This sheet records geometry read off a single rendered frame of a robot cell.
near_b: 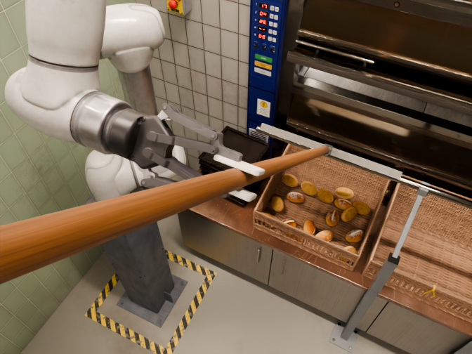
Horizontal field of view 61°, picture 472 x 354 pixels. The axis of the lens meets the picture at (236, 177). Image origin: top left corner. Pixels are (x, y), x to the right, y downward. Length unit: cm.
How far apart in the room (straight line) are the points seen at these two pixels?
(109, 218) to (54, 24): 40
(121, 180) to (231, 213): 78
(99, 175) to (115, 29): 61
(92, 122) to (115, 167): 96
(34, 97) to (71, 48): 10
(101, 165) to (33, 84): 92
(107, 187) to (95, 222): 134
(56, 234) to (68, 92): 43
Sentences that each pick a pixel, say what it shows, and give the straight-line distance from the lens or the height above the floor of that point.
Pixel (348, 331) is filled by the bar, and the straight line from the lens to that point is 246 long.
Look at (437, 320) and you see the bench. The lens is 214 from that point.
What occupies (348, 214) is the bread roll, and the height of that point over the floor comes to 64.
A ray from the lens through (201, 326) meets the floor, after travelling 254.
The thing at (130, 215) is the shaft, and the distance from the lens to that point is 32.
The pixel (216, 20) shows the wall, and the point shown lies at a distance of 206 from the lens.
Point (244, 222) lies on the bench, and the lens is 217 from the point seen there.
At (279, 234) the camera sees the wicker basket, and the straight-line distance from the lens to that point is 209.
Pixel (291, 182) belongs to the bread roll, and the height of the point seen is 63.
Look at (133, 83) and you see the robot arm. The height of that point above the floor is 161.
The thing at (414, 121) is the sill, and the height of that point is 117.
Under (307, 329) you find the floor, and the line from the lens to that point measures 257.
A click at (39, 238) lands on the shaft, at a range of 25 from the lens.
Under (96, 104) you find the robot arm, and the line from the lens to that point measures 65.
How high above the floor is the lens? 240
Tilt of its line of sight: 51 degrees down
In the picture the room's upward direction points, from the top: straight up
